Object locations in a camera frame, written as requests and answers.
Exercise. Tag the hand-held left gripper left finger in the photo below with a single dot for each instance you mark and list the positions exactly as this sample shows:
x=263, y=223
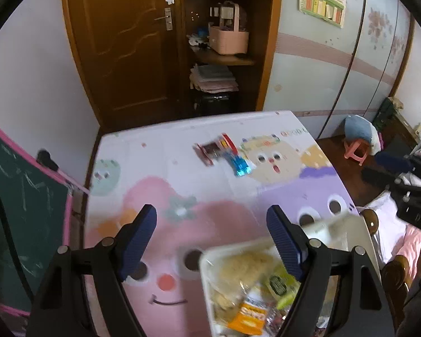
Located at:
x=140, y=238

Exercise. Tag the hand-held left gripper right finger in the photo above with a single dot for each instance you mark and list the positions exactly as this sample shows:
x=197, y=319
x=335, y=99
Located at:
x=284, y=244

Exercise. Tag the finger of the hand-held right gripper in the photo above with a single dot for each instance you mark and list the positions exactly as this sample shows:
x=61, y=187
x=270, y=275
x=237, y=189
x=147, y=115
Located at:
x=380, y=179
x=393, y=161

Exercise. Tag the orange and white bar packet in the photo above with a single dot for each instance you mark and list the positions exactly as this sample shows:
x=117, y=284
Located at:
x=249, y=317

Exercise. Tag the white plastic tray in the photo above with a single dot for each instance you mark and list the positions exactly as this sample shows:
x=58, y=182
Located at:
x=207, y=288

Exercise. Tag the pink plastic stool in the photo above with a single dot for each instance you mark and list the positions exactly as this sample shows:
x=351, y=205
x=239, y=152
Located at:
x=356, y=151

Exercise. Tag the lime green snack packet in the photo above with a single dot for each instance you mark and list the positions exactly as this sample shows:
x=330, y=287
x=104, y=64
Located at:
x=280, y=285

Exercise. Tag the white pillow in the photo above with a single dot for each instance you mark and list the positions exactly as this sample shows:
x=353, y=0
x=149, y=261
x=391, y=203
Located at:
x=386, y=224

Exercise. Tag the dark green bag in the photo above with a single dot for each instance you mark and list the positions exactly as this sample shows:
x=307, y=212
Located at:
x=389, y=116

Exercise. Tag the blue and white cushion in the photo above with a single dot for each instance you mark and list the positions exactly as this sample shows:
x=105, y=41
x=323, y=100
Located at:
x=359, y=130

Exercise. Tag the pink blanket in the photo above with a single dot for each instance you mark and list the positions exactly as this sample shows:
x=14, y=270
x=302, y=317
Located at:
x=412, y=242

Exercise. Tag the cartoon printed table cover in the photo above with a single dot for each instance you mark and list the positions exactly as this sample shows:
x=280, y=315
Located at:
x=214, y=189

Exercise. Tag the blue snack packet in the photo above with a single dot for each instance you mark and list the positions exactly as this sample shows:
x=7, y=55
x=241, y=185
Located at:
x=240, y=166

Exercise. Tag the red snack in clear packet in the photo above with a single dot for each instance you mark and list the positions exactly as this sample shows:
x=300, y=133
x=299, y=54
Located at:
x=208, y=151

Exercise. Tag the floral sliding wardrobe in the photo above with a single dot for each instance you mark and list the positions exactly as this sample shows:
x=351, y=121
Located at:
x=319, y=77

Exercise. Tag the black chalkboard knob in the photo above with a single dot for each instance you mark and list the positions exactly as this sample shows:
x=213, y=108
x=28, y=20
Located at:
x=47, y=158

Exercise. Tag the black bin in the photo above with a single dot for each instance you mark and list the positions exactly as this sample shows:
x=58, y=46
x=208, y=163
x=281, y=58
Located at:
x=215, y=103

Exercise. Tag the brown wooden shelf unit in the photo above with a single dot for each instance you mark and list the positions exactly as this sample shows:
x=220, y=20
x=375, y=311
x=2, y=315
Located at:
x=263, y=42

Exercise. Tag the stack of folded cloths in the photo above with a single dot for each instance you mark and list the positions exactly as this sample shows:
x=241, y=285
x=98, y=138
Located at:
x=212, y=77

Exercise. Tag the brown wooden door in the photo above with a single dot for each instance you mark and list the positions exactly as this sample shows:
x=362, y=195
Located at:
x=119, y=42

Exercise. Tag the pink storage basket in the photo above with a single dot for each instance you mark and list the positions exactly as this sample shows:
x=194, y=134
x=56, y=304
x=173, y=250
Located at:
x=228, y=38

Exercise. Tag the small shelf figurines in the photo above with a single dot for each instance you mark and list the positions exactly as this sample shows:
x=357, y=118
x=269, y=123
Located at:
x=198, y=38

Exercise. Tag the wooden bed frame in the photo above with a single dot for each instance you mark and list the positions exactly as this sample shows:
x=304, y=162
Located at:
x=370, y=221

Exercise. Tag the green chalkboard with pink frame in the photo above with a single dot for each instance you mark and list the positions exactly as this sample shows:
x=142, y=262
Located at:
x=17, y=189

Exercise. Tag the green and yellow wall poster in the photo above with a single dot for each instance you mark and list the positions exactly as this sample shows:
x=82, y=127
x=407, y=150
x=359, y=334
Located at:
x=322, y=0

